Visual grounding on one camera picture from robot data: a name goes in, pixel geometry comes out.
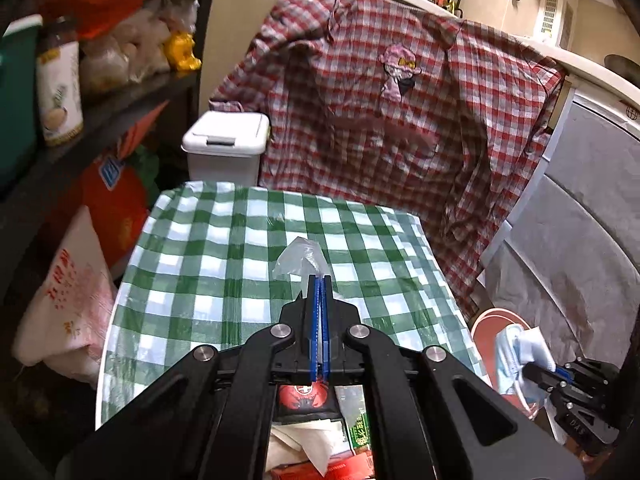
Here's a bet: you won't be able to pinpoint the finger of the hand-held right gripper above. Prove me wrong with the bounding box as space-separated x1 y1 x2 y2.
522 362 573 395

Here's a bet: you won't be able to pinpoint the red flat box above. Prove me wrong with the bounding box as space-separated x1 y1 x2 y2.
270 452 376 480

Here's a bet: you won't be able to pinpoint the red shopping bag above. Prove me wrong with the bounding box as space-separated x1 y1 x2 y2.
50 105 173 281

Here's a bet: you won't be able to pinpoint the clear plastic wrapper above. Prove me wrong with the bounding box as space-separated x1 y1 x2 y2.
272 236 326 281

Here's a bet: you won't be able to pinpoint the white tissue paper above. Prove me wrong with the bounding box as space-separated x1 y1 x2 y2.
270 420 346 476

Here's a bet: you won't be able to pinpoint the green checked tablecloth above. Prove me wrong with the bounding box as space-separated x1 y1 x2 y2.
95 182 488 433

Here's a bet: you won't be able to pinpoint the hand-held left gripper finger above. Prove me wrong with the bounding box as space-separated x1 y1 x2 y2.
320 275 587 480
55 275 321 480

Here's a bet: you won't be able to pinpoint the black shelf rack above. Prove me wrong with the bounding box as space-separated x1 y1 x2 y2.
0 0 221 311

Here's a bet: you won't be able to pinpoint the black red crab packet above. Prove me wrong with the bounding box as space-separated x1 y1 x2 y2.
276 381 341 423

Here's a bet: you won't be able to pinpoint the clear bags of food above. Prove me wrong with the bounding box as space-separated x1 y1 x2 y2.
80 0 201 96

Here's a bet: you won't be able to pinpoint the green snack packet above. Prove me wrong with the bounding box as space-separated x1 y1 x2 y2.
345 407 373 456

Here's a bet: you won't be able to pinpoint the pink plastic bin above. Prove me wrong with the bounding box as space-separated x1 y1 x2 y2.
470 308 556 426

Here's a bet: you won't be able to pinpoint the orange plastic bag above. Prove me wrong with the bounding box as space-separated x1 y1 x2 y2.
42 0 156 41

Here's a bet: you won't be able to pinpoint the green plastic bag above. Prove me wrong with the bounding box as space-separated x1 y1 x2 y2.
134 145 162 206

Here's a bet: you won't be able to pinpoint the red plaid shirt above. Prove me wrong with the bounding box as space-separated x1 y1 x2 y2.
209 0 568 321

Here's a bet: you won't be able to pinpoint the teal storage container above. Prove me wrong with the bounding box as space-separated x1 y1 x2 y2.
0 14 45 186

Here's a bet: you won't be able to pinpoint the white red-printed plastic bag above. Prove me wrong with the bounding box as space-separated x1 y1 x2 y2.
11 205 118 386

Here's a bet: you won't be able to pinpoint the blue face mask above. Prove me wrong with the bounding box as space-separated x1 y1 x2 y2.
492 323 558 406

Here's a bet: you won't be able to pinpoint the white label sauce bottle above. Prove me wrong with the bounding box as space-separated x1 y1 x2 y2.
36 16 85 147

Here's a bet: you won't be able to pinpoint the white lidded trash can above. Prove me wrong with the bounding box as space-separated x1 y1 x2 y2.
181 110 271 188

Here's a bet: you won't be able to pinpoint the yellow figurine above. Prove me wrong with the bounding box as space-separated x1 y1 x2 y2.
164 31 202 72

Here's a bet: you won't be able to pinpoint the grey fabric cover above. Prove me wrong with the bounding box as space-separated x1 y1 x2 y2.
477 87 640 411

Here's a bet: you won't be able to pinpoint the white wall vent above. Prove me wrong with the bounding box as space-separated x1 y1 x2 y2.
540 0 561 41

